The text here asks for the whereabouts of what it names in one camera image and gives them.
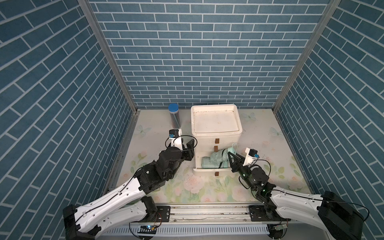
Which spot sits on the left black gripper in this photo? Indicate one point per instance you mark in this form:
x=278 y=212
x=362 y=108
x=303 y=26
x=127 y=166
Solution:
x=188 y=153

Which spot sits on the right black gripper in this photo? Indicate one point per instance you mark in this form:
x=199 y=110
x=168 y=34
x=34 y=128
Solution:
x=238 y=164

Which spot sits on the green umbrella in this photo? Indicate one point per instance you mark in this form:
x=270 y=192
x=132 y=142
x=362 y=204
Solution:
x=221 y=158
x=208 y=164

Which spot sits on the white plastic drawer cabinet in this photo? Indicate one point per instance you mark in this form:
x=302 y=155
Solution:
x=216 y=127

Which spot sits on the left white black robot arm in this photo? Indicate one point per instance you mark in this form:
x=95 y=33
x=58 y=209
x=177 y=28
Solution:
x=129 y=202

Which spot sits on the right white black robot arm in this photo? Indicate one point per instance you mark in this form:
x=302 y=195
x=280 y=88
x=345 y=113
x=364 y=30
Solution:
x=327 y=211

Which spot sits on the floral table mat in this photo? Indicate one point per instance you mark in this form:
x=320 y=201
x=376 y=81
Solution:
x=261 y=131

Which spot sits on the blue lid pencil tube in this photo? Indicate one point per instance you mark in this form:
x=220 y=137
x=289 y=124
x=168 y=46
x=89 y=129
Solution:
x=175 y=117

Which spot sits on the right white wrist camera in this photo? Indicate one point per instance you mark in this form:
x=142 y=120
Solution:
x=251 y=156

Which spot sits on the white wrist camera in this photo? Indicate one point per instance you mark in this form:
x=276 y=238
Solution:
x=175 y=139
x=251 y=156

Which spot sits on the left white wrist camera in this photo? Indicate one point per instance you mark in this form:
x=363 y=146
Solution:
x=175 y=139

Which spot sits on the metal base rail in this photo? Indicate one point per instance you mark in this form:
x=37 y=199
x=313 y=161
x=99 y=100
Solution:
x=203 y=213

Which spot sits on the white slotted cable duct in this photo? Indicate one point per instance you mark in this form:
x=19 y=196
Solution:
x=191 y=230

